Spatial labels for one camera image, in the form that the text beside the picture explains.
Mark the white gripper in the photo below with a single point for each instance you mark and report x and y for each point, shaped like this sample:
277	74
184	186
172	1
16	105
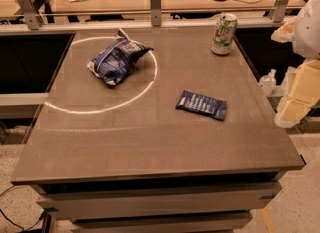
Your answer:
308	30

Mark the white green 7up can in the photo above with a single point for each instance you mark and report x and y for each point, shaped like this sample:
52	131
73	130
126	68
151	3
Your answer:
224	32

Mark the blue rxbar wrapper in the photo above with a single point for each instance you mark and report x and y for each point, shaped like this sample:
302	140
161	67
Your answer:
202	105

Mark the clear sanitizer bottle left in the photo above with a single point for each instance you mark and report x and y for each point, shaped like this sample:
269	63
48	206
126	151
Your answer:
268	82

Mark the grey drawer cabinet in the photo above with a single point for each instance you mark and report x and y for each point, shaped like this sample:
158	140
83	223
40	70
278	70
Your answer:
173	205

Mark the blue chip bag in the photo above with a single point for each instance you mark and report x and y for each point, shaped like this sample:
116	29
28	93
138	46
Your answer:
117	61

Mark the grey metal bracket centre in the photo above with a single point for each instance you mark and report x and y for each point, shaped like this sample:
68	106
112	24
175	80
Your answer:
155	9

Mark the grey metal bracket left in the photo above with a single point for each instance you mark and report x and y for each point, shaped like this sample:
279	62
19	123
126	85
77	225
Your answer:
31	15

